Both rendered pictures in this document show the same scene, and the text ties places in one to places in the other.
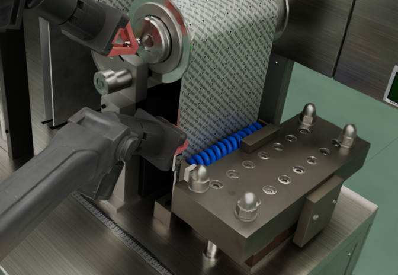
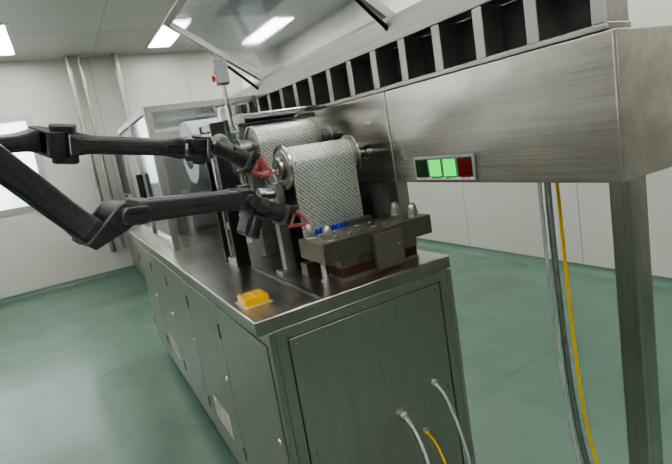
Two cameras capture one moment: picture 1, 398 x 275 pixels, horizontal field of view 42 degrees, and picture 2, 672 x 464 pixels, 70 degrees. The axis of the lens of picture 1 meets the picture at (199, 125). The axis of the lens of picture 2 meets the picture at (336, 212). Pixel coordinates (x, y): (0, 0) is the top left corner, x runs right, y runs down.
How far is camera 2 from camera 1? 0.94 m
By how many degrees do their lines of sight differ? 32
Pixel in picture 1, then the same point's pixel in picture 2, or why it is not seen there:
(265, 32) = (347, 161)
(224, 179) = not seen: hidden behind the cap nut
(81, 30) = (237, 161)
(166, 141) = (286, 211)
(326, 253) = (397, 273)
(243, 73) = (339, 184)
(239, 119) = (347, 214)
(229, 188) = not seen: hidden behind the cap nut
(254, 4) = (335, 147)
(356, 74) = (404, 173)
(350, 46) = (397, 158)
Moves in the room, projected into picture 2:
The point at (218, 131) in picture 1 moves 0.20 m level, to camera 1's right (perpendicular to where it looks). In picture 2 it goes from (332, 219) to (390, 214)
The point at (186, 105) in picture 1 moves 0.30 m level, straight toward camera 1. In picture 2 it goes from (300, 197) to (257, 217)
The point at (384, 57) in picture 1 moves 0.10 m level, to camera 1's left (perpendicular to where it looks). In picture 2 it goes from (409, 155) to (379, 160)
